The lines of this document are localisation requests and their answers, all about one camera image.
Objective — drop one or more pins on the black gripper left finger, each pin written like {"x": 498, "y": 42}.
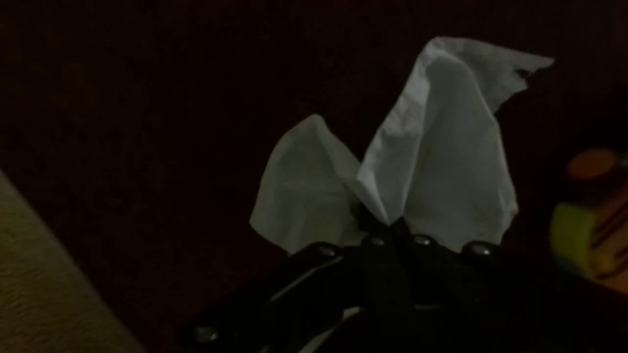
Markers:
{"x": 327, "y": 297}

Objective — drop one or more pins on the beige cloth near corner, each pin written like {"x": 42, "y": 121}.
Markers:
{"x": 46, "y": 303}

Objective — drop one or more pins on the white paper towel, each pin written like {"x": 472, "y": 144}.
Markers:
{"x": 437, "y": 162}

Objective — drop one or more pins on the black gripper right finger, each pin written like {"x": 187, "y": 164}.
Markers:
{"x": 515, "y": 311}

